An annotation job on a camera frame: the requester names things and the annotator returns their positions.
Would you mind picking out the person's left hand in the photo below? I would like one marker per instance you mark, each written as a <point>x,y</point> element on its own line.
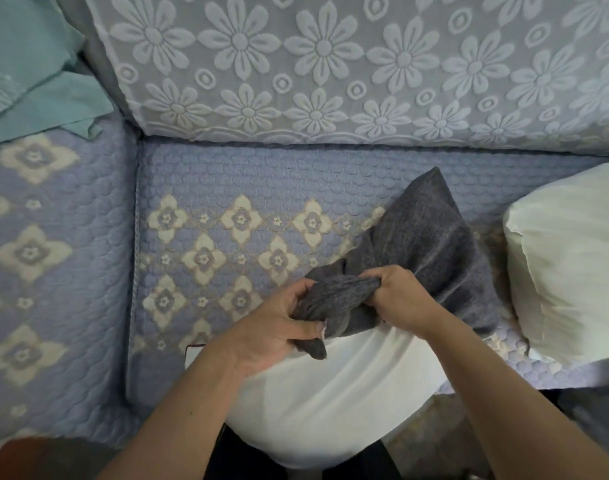
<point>264,334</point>

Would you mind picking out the person's right hand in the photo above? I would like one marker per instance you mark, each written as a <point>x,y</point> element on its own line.
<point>409,299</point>

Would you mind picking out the person's right fingers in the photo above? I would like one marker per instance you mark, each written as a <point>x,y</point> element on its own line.
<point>387,282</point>

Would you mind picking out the person's left thumb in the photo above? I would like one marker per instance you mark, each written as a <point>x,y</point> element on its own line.
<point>307,331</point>

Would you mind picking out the dark grey pillowcase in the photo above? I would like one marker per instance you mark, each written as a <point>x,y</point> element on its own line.
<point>424,234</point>

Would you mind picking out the person's left forearm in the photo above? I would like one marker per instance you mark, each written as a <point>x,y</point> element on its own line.
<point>184,419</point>

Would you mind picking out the person's right forearm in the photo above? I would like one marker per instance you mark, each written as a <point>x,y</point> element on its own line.
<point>509,404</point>

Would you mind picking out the white pillow insert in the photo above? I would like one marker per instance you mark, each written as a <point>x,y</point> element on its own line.
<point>334,394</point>

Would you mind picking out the white fabric label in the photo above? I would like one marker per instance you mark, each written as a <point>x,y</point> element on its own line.
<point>194,353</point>

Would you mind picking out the person's black trousers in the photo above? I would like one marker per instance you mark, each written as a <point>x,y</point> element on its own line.
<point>244,459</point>

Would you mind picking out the blue quilted seat cover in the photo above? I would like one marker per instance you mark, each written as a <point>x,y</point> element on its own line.
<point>59,274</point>
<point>244,194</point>

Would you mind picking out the cream white pillow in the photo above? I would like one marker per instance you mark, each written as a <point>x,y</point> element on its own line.
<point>569,264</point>

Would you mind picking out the floral lace sofa back cover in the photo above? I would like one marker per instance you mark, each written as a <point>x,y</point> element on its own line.
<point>334,64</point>

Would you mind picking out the teal cloth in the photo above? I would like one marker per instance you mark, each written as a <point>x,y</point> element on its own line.
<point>29,69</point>

